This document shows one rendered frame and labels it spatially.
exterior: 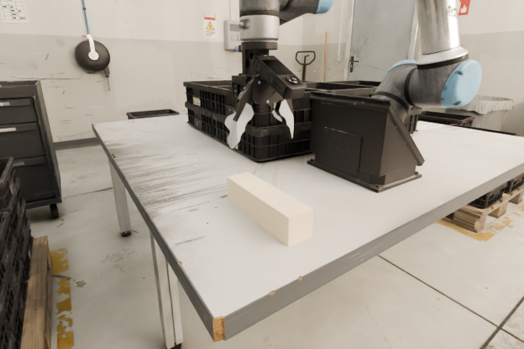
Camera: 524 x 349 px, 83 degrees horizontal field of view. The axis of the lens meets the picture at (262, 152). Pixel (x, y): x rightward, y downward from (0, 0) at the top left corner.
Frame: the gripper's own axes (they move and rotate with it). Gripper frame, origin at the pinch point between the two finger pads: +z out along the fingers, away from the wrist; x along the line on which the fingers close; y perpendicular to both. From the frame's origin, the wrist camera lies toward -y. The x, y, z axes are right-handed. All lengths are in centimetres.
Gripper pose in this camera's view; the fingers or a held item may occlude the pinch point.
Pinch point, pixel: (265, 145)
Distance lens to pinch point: 60.8
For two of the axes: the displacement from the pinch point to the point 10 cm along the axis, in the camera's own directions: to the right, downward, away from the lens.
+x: -8.3, 1.6, -5.4
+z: 0.0, 9.6, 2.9
